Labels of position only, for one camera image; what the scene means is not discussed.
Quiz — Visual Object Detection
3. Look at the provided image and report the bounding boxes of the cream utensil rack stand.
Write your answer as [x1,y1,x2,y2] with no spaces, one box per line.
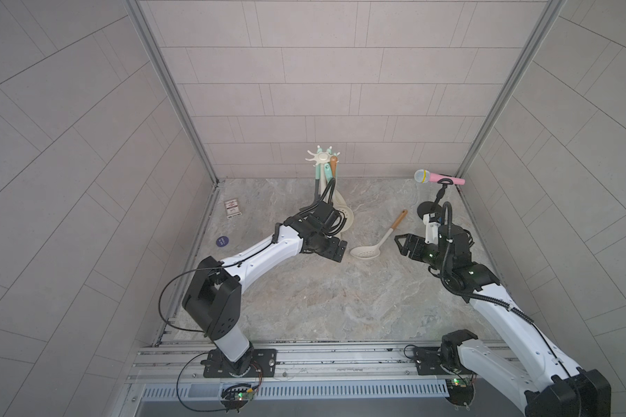
[305,145,355,234]

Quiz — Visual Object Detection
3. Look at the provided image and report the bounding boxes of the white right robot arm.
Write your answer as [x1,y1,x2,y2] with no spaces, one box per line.
[395,224,612,416]

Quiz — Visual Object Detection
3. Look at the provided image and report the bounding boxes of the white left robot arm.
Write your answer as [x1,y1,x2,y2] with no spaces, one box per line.
[182,178,347,376]

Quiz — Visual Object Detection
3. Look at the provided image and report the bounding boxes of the pink toy microphone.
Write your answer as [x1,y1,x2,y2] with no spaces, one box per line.
[414,170,465,186]

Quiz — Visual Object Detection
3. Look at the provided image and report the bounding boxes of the small red white card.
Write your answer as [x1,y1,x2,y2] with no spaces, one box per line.
[224,198,242,219]

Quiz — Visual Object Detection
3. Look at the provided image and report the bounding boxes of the purple round sticker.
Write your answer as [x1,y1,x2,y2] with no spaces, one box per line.
[216,236,230,248]

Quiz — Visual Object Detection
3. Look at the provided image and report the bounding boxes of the right green circuit board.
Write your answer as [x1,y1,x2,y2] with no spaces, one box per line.
[446,378,476,409]

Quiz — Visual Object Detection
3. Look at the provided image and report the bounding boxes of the green circuit board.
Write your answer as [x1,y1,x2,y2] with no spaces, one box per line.
[220,383,257,410]
[446,378,476,409]

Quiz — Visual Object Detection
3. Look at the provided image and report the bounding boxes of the left green circuit board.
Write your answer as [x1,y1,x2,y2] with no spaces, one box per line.
[220,383,257,410]

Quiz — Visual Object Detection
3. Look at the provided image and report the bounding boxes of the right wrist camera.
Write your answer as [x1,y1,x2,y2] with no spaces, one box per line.
[423,213,441,245]

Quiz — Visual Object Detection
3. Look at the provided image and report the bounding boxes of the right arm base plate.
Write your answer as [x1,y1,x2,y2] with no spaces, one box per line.
[407,347,475,377]

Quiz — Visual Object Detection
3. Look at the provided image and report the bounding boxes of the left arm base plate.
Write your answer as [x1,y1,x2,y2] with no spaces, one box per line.
[203,347,278,379]

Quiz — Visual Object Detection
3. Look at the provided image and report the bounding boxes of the aluminium mounting rail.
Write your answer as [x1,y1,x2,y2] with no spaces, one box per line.
[111,341,522,416]

